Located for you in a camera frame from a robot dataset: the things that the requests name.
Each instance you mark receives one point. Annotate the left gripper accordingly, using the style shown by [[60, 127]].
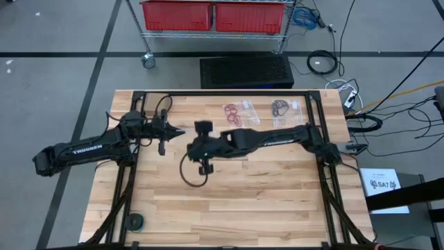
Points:
[[157, 128]]

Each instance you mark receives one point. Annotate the red rubber band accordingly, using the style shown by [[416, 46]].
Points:
[[229, 109], [237, 122], [233, 118]]

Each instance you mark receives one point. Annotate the black tape roll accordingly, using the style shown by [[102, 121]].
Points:
[[134, 222]]

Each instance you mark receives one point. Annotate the black aluminium table frame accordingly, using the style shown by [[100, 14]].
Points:
[[243, 93]]

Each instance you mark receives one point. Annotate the white SA7 booklet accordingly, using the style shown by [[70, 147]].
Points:
[[383, 198]]

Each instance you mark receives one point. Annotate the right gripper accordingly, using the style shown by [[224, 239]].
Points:
[[215, 147]]

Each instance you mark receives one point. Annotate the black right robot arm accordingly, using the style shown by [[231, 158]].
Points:
[[277, 139]]

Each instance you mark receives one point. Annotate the grey rounded object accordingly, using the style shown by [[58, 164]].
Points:
[[440, 100]]

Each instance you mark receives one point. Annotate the red plastic bin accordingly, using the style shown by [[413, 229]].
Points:
[[249, 17], [177, 15]]

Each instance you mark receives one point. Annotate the white power strip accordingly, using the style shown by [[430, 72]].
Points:
[[350, 99]]

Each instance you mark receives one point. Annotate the grey cart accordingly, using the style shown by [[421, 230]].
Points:
[[409, 229]]

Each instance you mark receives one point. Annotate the black bar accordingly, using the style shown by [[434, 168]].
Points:
[[409, 194]]

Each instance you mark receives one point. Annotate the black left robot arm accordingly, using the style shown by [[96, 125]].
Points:
[[86, 151]]

